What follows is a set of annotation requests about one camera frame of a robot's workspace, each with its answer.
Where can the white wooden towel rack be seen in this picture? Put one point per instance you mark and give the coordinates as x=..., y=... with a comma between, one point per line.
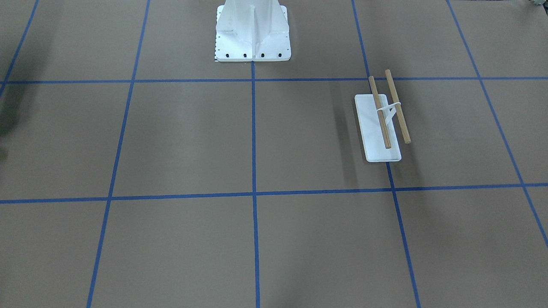
x=376, y=116

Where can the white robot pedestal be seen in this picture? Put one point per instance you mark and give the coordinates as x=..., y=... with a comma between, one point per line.
x=252, y=30

